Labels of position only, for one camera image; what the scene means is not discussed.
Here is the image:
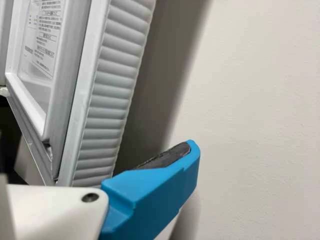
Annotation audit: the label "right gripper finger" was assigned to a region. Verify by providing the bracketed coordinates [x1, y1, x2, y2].
[98, 139, 201, 240]

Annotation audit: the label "incubator door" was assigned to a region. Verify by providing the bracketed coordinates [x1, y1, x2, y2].
[4, 0, 156, 188]

